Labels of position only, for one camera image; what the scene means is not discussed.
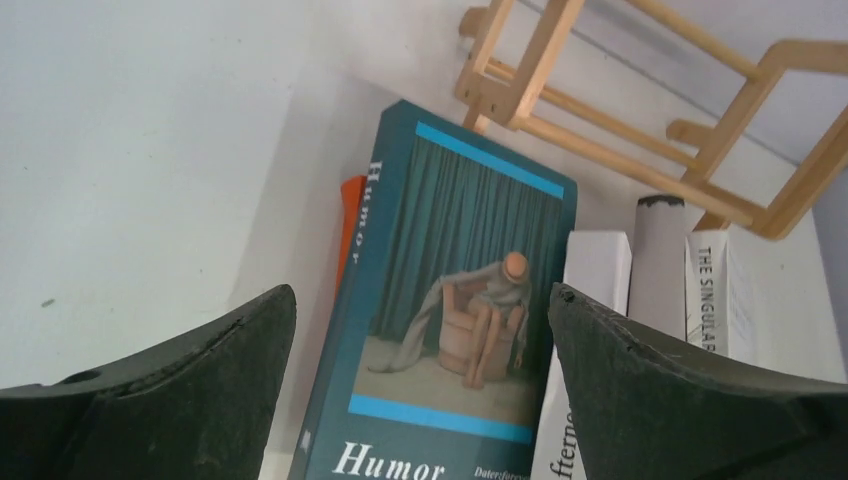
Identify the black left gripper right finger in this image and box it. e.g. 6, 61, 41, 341
549, 283, 847, 479

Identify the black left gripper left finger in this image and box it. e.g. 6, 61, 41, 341
1, 285, 296, 479

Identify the white Singularity palm book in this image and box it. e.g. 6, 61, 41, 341
685, 230, 757, 365

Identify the grey notebook with elastic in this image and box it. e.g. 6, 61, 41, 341
628, 195, 686, 340

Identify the white thick book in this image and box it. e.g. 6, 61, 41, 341
530, 231, 632, 480

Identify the teal Humor book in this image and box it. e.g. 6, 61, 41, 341
289, 100, 578, 479

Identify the orange book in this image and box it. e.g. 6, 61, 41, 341
336, 175, 366, 290

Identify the wooden book rack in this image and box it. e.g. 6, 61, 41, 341
455, 1, 847, 240

